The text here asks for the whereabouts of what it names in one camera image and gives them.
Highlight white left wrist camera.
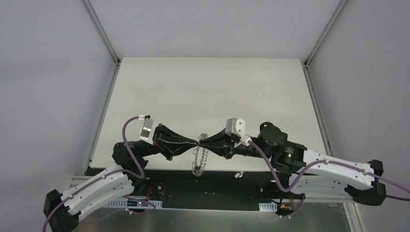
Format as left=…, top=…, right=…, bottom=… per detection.
left=137, top=115, right=154, bottom=145

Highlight white slotted cable duct right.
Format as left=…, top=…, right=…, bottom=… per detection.
left=258, top=202, right=278, bottom=212

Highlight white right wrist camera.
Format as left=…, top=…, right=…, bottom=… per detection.
left=225, top=117, right=246, bottom=141

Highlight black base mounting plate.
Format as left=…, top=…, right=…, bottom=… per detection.
left=84, top=169, right=340, bottom=212

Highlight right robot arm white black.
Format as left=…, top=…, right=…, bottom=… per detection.
left=199, top=118, right=387, bottom=206

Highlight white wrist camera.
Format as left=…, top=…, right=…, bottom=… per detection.
left=225, top=117, right=246, bottom=141
left=137, top=115, right=154, bottom=145

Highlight white slotted cable duct left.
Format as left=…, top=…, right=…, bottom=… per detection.
left=103, top=198, right=162, bottom=209

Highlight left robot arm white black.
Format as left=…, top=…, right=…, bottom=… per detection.
left=42, top=124, right=198, bottom=232

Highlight white slotted cable duct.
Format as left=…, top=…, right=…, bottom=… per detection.
left=258, top=202, right=278, bottom=212
left=103, top=198, right=162, bottom=209

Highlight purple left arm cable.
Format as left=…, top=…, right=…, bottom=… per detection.
left=42, top=116, right=158, bottom=232

